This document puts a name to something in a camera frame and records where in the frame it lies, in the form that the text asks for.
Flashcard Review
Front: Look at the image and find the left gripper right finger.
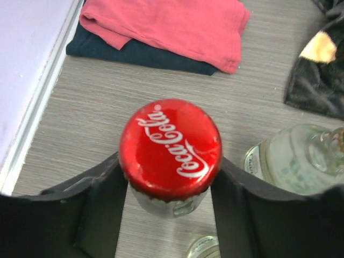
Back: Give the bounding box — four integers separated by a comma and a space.
211, 159, 343, 258

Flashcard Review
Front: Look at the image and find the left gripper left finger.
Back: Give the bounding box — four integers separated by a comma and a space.
1, 154, 127, 257

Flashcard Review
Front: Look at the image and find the cola glass bottle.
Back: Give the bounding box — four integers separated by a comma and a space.
119, 99, 223, 218

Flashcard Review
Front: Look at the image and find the clear glass bottle near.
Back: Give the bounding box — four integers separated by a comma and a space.
186, 235, 221, 258

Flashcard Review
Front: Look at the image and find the clear glass bottle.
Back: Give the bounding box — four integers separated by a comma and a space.
242, 124, 343, 195
186, 235, 221, 258

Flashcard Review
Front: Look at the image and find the clear glass bottle far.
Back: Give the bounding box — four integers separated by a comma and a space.
242, 124, 343, 195

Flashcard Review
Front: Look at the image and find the black floral blanket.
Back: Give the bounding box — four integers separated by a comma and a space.
283, 1, 343, 120

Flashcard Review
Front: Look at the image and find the dark navy folded cloth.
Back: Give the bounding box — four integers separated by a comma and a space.
66, 24, 218, 76

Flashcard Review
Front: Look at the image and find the red folded cloth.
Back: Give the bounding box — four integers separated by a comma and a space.
79, 1, 250, 74

